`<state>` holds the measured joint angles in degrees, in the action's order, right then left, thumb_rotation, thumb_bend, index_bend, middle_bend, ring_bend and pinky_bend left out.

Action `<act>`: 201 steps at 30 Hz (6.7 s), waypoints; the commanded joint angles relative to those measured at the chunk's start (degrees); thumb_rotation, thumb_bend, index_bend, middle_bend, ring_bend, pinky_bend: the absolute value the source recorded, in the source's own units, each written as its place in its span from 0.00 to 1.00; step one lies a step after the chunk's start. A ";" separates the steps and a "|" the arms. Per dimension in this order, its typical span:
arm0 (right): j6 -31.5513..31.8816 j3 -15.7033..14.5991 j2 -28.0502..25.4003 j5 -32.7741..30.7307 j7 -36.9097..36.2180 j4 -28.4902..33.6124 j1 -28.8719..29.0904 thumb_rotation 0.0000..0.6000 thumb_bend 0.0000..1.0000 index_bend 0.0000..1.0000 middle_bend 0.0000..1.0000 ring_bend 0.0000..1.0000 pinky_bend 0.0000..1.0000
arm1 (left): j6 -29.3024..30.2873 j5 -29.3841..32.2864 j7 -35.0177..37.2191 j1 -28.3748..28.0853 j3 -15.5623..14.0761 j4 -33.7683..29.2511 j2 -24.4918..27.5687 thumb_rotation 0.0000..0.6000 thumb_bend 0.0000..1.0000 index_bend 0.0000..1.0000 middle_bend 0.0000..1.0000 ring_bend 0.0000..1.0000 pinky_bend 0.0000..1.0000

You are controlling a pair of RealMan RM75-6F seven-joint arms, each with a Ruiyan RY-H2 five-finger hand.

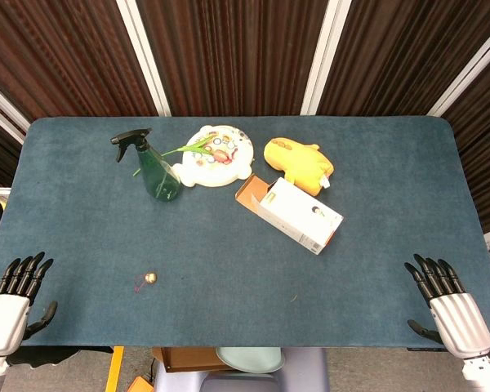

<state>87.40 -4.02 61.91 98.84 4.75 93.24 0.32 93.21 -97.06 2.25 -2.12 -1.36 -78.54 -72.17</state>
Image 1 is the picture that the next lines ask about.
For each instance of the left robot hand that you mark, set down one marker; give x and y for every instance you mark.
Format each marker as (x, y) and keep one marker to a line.
(5, 318)

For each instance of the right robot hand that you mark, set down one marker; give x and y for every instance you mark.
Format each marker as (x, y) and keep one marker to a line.
(457, 318)

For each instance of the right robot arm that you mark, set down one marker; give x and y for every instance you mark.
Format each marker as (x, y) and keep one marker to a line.
(486, 373)

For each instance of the orange object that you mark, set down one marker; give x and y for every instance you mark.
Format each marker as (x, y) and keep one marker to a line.
(140, 384)

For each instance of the brown cardboard box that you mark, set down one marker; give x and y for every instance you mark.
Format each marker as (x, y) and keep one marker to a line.
(188, 359)

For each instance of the white and orange carton box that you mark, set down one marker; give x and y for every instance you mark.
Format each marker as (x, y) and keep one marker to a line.
(296, 214)

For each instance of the green spray bottle black trigger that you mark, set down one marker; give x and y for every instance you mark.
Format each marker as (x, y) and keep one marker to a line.
(157, 173)

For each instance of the light green plate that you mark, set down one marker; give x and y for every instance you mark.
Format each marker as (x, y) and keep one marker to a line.
(251, 359)

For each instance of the grey plastic stool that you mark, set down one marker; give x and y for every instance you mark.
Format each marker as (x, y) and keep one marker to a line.
(245, 373)

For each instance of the yellow plush toy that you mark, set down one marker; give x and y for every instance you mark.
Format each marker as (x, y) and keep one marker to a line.
(298, 162)

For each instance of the blue table cloth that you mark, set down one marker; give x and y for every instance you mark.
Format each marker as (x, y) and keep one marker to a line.
(245, 245)

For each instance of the green artificial flower stem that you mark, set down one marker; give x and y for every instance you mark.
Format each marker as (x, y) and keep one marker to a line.
(188, 148)

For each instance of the white round toy plate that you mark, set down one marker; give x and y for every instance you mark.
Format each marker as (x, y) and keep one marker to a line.
(216, 157)

